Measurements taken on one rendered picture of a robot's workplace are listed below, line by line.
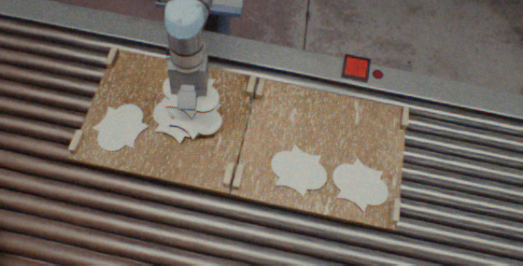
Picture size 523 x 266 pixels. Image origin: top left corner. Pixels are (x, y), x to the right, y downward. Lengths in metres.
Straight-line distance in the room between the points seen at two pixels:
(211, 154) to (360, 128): 0.40
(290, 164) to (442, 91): 0.51
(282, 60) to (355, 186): 0.43
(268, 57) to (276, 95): 0.14
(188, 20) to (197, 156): 0.43
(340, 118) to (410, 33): 1.55
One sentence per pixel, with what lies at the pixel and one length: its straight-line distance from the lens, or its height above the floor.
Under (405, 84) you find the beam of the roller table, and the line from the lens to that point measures 1.62.
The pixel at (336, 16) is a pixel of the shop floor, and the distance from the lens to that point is 2.94.
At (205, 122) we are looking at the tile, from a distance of 1.40.
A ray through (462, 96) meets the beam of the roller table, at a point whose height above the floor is 0.91.
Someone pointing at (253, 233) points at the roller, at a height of 0.92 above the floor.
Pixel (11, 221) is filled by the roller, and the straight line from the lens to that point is 1.44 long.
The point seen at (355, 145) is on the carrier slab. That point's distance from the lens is 1.45.
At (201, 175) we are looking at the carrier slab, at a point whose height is 0.94.
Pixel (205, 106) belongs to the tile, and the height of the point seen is 1.06.
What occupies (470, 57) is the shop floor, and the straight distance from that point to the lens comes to 3.00.
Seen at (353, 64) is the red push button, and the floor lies 0.93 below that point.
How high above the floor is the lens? 2.19
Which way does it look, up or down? 60 degrees down
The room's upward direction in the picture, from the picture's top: 7 degrees clockwise
